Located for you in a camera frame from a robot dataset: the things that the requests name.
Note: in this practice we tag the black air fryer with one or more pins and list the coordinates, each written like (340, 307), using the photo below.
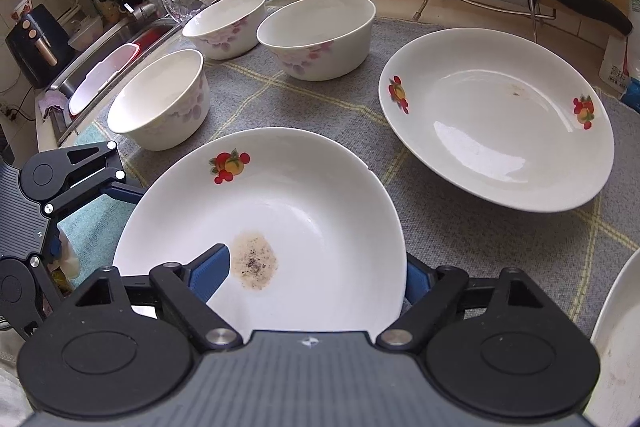
(35, 47)

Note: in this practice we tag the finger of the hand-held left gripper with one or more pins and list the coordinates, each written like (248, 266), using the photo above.
(55, 248)
(125, 195)

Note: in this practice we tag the pink rag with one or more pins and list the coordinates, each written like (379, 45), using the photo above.
(52, 99)

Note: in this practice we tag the teal towel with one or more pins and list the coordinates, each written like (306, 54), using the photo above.
(95, 222)

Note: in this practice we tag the white cloth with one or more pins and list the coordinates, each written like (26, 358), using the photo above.
(12, 382)

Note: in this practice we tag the steel sink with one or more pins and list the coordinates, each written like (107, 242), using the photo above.
(107, 39)

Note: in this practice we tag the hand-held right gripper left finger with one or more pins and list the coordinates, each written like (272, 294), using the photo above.
(212, 272)

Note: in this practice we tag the white and blue salt bag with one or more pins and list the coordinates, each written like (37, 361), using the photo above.
(625, 57)

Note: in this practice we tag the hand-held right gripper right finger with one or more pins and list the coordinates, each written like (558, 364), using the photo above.
(419, 279)

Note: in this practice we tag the red and white basin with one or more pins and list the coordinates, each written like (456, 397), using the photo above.
(100, 77)

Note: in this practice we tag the grey checked mat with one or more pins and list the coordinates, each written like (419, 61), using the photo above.
(350, 117)

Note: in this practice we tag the white fruit print plate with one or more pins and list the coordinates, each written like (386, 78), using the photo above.
(500, 122)
(300, 217)

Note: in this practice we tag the white plastic container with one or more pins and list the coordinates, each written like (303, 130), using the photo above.
(85, 34)

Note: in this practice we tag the white floral bowl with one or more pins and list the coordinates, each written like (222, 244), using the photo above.
(225, 22)
(155, 107)
(320, 22)

